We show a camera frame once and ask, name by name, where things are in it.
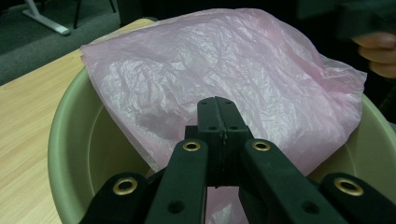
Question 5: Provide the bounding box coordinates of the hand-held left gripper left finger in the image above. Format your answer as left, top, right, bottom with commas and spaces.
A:
185, 96, 224, 189

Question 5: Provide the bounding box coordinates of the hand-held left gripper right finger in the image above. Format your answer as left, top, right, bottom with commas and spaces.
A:
216, 96, 254, 189

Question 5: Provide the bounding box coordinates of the pink plastic trash bag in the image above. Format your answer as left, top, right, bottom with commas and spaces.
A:
79, 7, 368, 224

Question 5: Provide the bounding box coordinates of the green plastic trash bin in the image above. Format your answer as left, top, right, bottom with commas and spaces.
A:
47, 66, 396, 224

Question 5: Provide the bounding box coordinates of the black chair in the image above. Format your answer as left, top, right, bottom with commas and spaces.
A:
72, 0, 118, 30

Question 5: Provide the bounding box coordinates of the white desk frame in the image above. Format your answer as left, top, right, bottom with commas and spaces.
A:
21, 0, 72, 36

